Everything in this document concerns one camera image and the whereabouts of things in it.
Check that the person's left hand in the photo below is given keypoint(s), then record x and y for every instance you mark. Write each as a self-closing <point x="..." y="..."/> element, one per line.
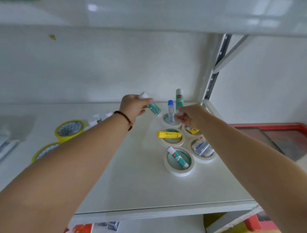
<point x="130" y="105"/>

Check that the person's right hand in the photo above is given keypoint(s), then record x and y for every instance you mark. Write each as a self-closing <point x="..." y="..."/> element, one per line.
<point x="195" y="116"/>

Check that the person's left fingers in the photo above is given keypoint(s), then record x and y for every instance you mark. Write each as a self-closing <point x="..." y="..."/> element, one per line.
<point x="146" y="102"/>

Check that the person's right fingers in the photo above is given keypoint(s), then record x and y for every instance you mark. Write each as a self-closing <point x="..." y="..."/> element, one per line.
<point x="182" y="118"/>

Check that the green glue stick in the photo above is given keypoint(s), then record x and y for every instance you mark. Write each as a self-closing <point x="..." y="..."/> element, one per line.
<point x="179" y="99"/>
<point x="154" y="108"/>
<point x="179" y="158"/>

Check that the person's left forearm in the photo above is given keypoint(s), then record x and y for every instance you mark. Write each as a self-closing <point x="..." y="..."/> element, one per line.
<point x="62" y="168"/>

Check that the person's right forearm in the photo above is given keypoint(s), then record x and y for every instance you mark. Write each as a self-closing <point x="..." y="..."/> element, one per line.
<point x="259" y="168"/>

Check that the blue-capped clear glue bottle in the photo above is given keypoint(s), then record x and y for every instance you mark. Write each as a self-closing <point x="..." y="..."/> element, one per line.
<point x="202" y="148"/>
<point x="170" y="110"/>

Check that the yellow glue stick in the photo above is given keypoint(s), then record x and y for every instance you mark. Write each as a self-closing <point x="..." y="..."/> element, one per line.
<point x="169" y="134"/>
<point x="193" y="131"/>

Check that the small white-capped glue stick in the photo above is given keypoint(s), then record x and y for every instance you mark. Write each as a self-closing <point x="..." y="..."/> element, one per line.
<point x="97" y="118"/>
<point x="92" y="122"/>

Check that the white shelf board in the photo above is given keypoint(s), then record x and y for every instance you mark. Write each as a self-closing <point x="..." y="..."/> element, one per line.
<point x="153" y="14"/>

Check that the yellow tape roll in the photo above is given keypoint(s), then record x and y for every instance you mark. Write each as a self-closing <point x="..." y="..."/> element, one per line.
<point x="58" y="133"/>
<point x="38" y="153"/>

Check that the red-framed glass case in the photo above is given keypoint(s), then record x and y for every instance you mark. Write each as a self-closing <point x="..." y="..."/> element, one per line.
<point x="275" y="140"/>

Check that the yellow-green bag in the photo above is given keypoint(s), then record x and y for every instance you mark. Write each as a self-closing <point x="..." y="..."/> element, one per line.
<point x="213" y="219"/>

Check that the blue and white packets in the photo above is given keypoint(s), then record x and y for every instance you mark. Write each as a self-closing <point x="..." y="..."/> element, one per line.
<point x="106" y="226"/>

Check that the red plastic bin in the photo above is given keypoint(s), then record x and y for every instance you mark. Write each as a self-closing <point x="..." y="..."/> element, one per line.
<point x="259" y="224"/>

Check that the orange box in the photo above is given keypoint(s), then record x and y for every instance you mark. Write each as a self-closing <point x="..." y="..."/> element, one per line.
<point x="80" y="228"/>

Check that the white metal shelf post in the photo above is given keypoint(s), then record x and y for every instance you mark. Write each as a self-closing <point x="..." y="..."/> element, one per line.
<point x="221" y="55"/>

